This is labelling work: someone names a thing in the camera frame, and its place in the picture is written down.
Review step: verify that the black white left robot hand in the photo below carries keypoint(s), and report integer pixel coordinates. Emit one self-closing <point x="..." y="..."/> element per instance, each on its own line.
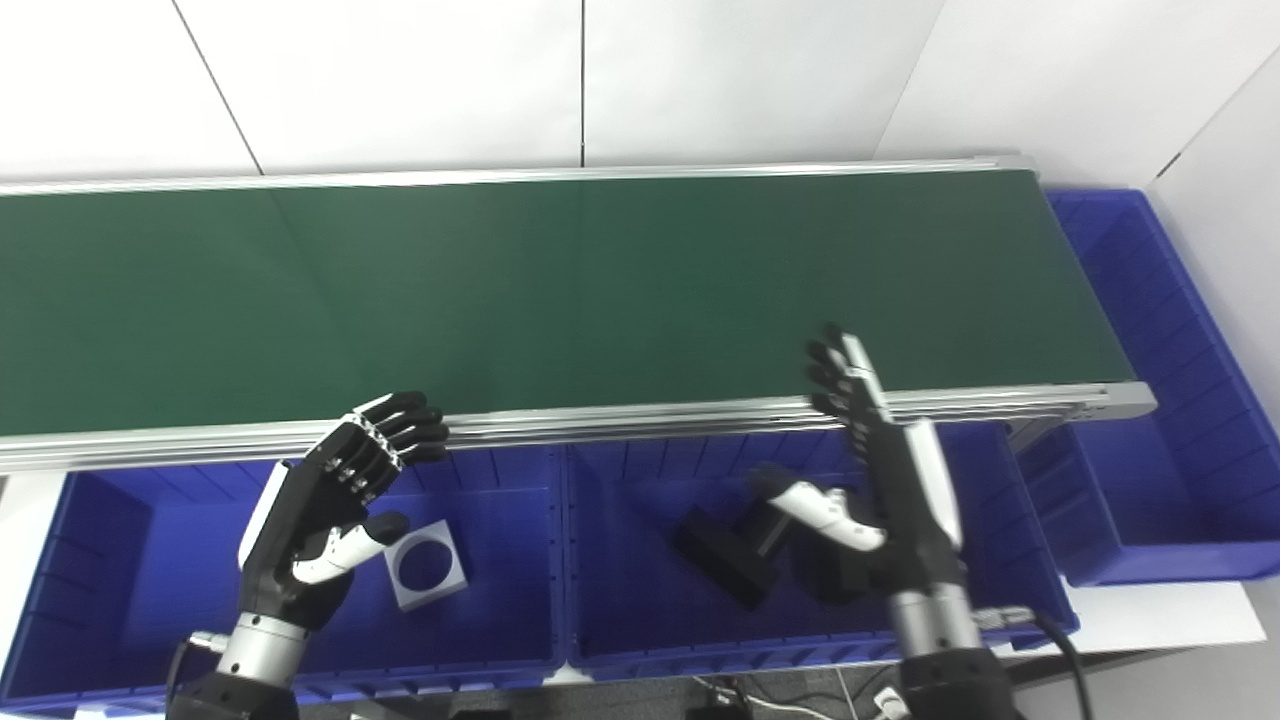
<point x="300" y="520"/>

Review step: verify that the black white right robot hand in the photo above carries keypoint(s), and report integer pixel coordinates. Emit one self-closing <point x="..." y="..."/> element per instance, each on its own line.
<point x="910" y="510"/>

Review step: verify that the black part with cylinder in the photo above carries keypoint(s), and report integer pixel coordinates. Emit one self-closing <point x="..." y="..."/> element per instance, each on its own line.
<point x="835" y="575"/>
<point x="725" y="560"/>

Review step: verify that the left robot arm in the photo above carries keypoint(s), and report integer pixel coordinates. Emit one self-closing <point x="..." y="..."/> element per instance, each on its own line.
<point x="260" y="660"/>

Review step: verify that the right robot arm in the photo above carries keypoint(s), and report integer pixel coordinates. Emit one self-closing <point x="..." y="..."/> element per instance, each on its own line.
<point x="940" y="650"/>

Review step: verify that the white square part round hole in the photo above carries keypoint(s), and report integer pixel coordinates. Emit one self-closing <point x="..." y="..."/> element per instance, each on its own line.
<point x="400" y="585"/>

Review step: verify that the long blue plastic bin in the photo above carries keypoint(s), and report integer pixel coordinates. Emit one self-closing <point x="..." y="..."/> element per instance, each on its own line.
<point x="1170" y="480"/>

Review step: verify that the white power plug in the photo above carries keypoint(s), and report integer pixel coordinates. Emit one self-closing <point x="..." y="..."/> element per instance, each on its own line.
<point x="888" y="705"/>

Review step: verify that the green conveyor belt aluminium frame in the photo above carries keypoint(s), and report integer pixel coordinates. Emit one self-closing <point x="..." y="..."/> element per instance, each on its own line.
<point x="560" y="300"/>

